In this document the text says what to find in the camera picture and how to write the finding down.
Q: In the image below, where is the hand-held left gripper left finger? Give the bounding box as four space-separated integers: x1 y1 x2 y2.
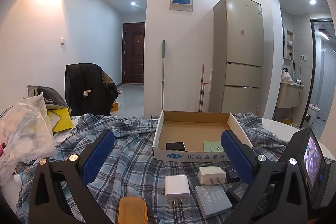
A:
28 129 115 224

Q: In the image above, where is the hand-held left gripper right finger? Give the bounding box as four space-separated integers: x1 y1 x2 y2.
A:
220 130 310 224

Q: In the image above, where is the grey printed box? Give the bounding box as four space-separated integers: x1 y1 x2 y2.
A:
194 184 234 220

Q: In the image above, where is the cardboard box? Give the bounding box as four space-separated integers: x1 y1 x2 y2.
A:
152 110 254 161

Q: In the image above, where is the black box with triangle mark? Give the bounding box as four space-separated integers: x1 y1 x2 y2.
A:
224 166 241 184

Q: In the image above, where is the green card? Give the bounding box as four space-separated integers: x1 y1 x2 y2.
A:
203 140 222 152

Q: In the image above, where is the cream charger plug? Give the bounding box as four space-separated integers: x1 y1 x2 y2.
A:
198 166 227 185

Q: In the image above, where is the white paper stack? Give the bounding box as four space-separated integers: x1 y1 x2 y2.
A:
52 116 82 146

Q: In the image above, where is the blue plaid cloth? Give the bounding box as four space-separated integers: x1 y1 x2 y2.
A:
16 112 292 224

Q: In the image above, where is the white bin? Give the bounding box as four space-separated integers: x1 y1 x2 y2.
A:
307 103 321 125

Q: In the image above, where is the small black box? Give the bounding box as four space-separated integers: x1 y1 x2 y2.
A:
165 142 186 151

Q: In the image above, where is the orange plastic case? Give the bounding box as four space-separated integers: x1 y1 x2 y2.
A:
119 196 148 224

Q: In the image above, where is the white charger plug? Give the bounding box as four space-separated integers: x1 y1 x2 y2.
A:
164 175 190 206

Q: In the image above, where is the black jacket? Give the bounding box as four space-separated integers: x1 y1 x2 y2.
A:
65 63 118 116

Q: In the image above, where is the beige vanity cabinet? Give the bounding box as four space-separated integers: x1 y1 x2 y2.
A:
278 82 305 109

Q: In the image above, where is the clear plastic bag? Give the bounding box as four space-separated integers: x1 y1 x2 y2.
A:
0 93 57 186

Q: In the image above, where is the grey bag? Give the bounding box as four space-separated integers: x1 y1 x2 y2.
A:
24 85 69 109

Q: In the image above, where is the brown chair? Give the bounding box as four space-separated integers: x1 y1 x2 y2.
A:
102 70 117 88

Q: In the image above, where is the red broom and dustpan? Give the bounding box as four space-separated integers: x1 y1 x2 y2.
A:
198 64 212 112

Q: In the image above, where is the beige cloth pile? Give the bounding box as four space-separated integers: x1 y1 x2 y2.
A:
281 68 294 85

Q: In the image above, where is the beige refrigerator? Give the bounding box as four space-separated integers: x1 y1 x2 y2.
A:
209 0 265 114

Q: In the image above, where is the black framed glass door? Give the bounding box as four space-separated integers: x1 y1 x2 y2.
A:
301 18 336 132

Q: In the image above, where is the dark wooden door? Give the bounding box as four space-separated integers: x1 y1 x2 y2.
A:
122 22 146 85

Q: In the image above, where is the grey-handled mop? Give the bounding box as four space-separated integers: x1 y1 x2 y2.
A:
160 40 166 111

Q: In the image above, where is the wall mirror cabinet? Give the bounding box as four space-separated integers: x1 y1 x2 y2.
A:
283 26 294 60

